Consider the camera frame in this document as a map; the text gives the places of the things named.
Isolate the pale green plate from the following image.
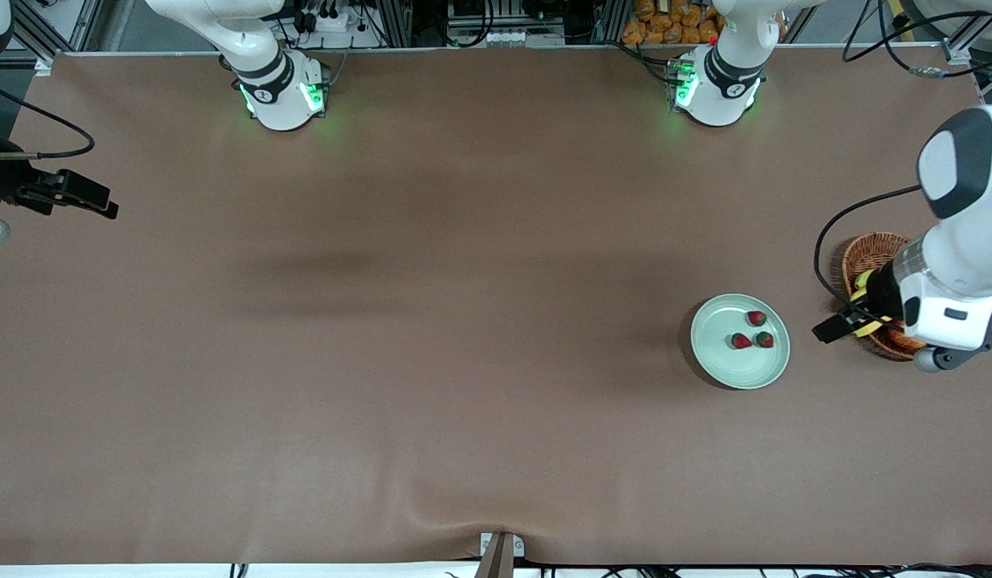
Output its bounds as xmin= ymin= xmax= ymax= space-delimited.
xmin=689 ymin=293 xmax=791 ymax=391

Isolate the brown wicker basket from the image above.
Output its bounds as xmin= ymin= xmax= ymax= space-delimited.
xmin=841 ymin=232 xmax=929 ymax=360

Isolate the white power strip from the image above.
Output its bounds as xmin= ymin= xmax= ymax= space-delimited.
xmin=291 ymin=6 xmax=374 ymax=35

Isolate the bag of orange buns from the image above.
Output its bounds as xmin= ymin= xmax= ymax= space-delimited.
xmin=622 ymin=0 xmax=726 ymax=46

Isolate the brown table mat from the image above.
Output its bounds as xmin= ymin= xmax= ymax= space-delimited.
xmin=0 ymin=44 xmax=992 ymax=567

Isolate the white terminal block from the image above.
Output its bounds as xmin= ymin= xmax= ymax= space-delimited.
xmin=484 ymin=29 xmax=565 ymax=47

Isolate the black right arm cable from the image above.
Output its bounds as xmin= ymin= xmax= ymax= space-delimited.
xmin=0 ymin=79 xmax=96 ymax=160

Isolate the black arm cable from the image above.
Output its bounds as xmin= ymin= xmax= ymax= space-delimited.
xmin=814 ymin=0 xmax=992 ymax=314
xmin=0 ymin=79 xmax=96 ymax=160

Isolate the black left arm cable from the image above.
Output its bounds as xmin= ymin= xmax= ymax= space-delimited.
xmin=814 ymin=0 xmax=992 ymax=314

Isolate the aluminium frame profile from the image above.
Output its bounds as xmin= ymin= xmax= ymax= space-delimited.
xmin=941 ymin=0 xmax=992 ymax=65
xmin=6 ymin=0 xmax=104 ymax=77

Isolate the grey metal clamp bracket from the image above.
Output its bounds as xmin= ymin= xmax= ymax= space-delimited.
xmin=480 ymin=532 xmax=526 ymax=559

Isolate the grey camera pole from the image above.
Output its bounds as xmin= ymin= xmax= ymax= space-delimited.
xmin=474 ymin=534 xmax=515 ymax=578

